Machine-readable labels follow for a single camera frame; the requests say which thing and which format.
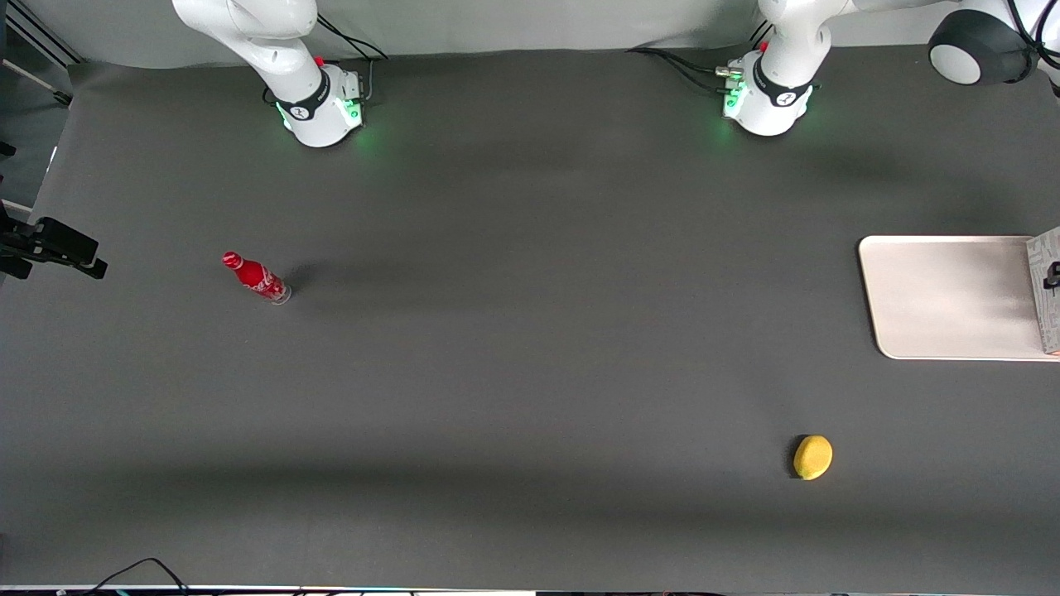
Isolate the white rectangular tray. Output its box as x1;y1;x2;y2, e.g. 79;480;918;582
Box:
858;235;1060;362

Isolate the yellow lemon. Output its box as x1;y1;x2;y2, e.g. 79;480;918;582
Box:
793;435;834;481

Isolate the red soda bottle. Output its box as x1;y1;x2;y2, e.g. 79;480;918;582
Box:
221;251;292;305

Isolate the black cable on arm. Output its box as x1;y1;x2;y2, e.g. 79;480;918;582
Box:
1004;0;1060;71

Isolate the black left arm base cable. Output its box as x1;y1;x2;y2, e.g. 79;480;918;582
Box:
625;21;773;94

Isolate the black arm base cable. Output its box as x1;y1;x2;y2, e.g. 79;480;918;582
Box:
625;21;773;94
315;12;390;104

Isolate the black right arm base cable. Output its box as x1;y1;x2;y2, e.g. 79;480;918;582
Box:
315;12;390;104

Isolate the black cable at table edge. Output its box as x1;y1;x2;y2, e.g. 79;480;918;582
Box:
79;557;193;596

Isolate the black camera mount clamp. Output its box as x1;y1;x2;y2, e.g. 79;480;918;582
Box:
0;203;109;281

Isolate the metal frame rail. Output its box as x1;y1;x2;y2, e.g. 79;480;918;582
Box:
0;0;84;108

